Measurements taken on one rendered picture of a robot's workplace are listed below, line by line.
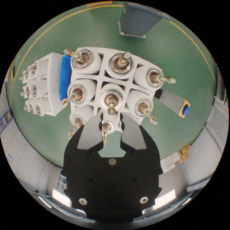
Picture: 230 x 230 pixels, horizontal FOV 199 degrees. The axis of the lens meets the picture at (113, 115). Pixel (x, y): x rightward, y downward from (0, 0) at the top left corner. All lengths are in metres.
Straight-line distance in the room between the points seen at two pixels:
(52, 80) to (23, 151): 6.22
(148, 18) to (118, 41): 0.27
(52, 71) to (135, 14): 0.49
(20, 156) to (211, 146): 11.13
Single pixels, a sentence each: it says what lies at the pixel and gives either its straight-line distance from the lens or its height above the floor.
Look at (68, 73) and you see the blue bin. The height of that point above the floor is 0.03.
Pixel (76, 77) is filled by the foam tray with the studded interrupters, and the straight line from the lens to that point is 0.31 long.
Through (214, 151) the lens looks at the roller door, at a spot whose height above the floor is 1.77.
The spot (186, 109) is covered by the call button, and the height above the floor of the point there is 0.33.
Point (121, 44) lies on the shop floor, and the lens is 0.52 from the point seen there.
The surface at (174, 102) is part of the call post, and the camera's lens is 0.33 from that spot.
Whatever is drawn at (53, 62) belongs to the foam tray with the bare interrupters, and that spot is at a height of 0.16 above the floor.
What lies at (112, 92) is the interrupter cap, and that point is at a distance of 0.21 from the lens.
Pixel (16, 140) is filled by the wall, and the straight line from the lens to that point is 6.27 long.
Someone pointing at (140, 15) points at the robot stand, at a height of 0.24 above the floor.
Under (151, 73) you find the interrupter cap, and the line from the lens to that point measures 0.24.
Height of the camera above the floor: 0.45
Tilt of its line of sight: 58 degrees down
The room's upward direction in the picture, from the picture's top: 177 degrees clockwise
